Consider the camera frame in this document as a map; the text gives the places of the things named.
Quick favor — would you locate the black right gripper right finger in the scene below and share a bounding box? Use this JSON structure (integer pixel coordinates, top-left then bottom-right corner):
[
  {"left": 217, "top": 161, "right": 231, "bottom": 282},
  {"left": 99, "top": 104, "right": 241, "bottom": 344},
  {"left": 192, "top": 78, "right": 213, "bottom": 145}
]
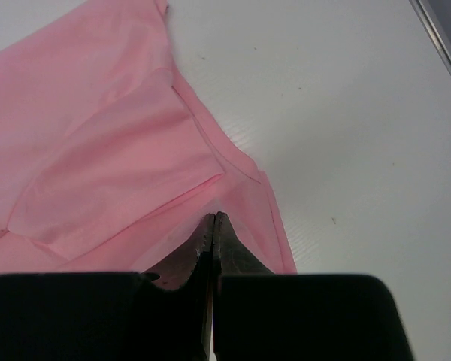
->
[{"left": 213, "top": 213, "right": 413, "bottom": 360}]

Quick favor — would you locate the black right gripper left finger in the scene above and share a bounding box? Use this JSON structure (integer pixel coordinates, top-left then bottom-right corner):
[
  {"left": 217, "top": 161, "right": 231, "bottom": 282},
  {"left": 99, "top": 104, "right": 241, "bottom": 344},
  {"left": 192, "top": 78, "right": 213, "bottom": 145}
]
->
[{"left": 0, "top": 215, "right": 214, "bottom": 360}]

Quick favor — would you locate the pink t shirt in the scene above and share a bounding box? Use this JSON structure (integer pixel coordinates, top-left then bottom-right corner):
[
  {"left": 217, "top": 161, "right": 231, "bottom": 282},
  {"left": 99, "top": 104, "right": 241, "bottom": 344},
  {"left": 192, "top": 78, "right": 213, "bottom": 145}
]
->
[{"left": 0, "top": 1, "right": 295, "bottom": 274}]

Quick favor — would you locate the aluminium table edge rail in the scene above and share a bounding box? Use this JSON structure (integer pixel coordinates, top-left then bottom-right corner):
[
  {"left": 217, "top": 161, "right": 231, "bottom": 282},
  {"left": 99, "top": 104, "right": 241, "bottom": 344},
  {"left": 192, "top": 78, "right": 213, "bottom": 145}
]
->
[{"left": 410, "top": 0, "right": 451, "bottom": 76}]

